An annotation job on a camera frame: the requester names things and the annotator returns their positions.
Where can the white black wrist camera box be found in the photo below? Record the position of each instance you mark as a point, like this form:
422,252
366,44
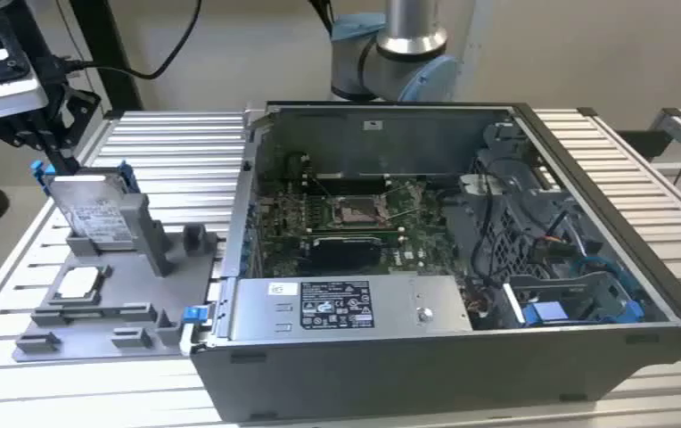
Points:
2,96

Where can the black graphics card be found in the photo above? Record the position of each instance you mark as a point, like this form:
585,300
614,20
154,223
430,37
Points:
344,256

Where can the silver metal bracket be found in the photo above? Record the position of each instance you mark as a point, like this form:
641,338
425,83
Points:
476,183

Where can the long expansion slot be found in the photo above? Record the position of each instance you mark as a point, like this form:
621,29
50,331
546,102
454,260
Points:
353,230

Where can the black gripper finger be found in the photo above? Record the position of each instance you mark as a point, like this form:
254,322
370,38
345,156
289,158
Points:
22,131
87,111

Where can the black RAM slot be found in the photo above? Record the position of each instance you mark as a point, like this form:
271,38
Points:
346,181
346,177
346,190
346,186

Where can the grey open PC case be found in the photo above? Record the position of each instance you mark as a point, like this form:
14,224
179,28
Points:
377,379

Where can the silver power supply unit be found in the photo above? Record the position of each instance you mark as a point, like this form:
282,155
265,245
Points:
257,312

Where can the blue case latch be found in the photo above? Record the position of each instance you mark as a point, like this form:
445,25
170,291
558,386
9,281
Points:
194,314

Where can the black table bracket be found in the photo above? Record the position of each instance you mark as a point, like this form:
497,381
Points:
644,142

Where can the metal locking lever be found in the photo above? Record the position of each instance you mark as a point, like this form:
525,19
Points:
322,186

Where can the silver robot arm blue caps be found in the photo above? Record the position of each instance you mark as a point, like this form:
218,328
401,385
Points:
412,44

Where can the grey metal disk bay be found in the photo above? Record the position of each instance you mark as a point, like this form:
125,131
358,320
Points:
554,285

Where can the green motherboard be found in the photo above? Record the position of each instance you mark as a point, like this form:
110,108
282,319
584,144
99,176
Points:
424,249

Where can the CPU socket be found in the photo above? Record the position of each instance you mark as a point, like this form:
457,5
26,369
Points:
356,214

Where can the grey plastic parts rack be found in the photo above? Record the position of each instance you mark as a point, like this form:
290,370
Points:
109,290

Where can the silver CPU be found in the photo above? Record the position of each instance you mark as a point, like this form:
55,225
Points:
79,282

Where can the black plastic drive cage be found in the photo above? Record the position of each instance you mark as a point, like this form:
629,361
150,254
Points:
513,249

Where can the hard disk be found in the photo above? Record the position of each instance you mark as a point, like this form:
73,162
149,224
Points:
87,209

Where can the green RAM stick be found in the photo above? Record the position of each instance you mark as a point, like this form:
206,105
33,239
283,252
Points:
87,310

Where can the blue plastic bay clip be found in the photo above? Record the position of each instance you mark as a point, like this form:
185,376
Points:
545,311

